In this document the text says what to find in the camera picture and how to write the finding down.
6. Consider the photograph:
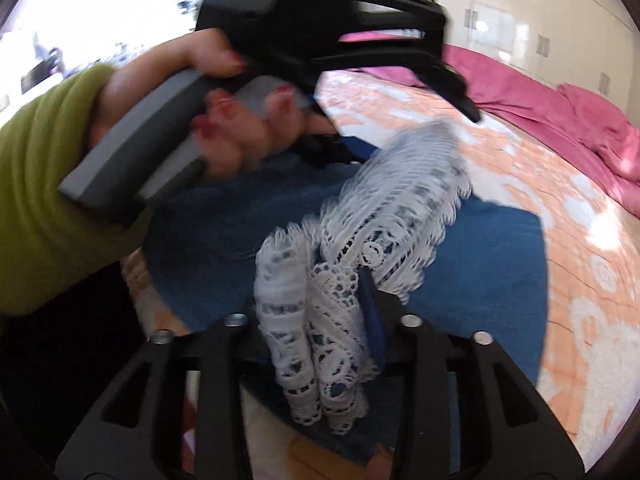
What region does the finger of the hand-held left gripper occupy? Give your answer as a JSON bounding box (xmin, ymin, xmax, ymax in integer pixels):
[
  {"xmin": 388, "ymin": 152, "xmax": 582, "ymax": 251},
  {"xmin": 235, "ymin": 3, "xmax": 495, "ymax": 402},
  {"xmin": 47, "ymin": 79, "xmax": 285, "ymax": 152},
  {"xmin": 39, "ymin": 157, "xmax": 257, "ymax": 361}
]
[
  {"xmin": 300, "ymin": 0, "xmax": 483, "ymax": 123},
  {"xmin": 300, "ymin": 115, "xmax": 383, "ymax": 167}
]

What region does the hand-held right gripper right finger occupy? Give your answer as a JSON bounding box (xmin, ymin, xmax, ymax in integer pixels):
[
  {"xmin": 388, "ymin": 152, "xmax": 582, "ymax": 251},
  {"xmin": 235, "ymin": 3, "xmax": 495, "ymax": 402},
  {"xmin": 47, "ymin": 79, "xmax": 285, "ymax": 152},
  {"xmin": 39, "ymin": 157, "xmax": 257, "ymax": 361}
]
[{"xmin": 357, "ymin": 267, "xmax": 586, "ymax": 480}]

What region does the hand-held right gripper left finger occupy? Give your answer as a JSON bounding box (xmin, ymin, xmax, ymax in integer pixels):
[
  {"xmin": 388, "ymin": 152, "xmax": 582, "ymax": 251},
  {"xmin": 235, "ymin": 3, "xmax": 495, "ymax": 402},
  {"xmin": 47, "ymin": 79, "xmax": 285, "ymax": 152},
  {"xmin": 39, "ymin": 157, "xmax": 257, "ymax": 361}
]
[{"xmin": 55, "ymin": 312, "xmax": 281, "ymax": 480}]

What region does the blue denim pants lace trim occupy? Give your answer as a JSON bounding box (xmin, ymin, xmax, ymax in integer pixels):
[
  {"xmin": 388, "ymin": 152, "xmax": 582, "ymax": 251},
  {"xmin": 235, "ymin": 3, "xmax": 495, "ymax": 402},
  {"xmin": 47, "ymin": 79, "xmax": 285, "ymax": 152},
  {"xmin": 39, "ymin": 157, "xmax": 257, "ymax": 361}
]
[{"xmin": 145, "ymin": 120, "xmax": 551, "ymax": 466}]

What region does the person's left forearm green sleeve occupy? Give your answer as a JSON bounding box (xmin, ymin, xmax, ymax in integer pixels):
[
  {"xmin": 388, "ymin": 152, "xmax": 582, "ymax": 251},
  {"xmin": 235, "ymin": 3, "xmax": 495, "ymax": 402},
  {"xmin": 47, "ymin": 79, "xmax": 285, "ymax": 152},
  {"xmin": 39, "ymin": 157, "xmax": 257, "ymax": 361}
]
[{"xmin": 0, "ymin": 62, "xmax": 156, "ymax": 318}]

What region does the pink duvet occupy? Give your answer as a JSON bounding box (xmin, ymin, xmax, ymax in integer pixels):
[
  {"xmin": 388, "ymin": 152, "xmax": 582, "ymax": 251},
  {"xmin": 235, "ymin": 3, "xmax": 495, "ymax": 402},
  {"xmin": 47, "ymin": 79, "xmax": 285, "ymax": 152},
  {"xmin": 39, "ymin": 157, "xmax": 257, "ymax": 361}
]
[{"xmin": 340, "ymin": 30, "xmax": 640, "ymax": 221}]

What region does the white wardrobe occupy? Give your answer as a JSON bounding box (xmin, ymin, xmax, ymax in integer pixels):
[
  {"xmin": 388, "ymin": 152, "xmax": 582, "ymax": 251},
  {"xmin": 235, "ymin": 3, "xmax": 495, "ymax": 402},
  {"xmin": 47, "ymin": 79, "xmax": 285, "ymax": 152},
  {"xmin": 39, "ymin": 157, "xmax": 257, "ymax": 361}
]
[{"xmin": 435, "ymin": 0, "xmax": 640, "ymax": 111}]

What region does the orange checked quilt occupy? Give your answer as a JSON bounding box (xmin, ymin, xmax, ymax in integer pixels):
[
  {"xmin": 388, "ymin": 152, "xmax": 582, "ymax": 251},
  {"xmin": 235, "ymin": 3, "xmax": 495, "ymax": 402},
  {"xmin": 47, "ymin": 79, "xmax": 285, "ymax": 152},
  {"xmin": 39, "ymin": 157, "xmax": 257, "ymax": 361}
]
[{"xmin": 120, "ymin": 67, "xmax": 640, "ymax": 480}]

